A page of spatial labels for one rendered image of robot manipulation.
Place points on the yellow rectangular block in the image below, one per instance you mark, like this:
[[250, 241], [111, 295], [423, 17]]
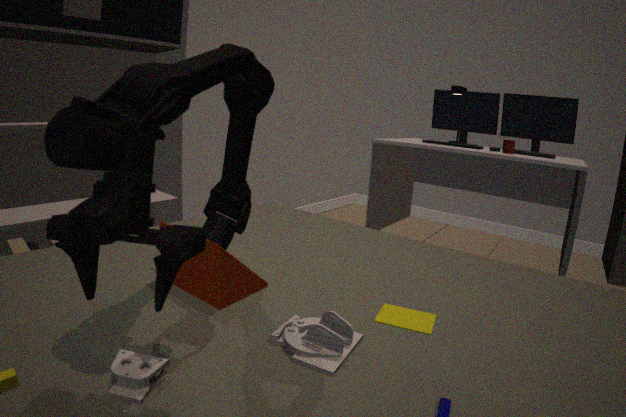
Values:
[[8, 380]]

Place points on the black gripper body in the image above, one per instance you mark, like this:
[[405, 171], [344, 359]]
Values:
[[178, 241]]

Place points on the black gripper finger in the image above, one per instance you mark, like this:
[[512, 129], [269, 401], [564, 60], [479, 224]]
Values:
[[167, 269], [85, 260]]

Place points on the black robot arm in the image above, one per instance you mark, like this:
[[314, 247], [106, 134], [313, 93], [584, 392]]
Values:
[[117, 133]]

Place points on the yellow flat rectangular plate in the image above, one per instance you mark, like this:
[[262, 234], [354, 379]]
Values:
[[410, 319]]

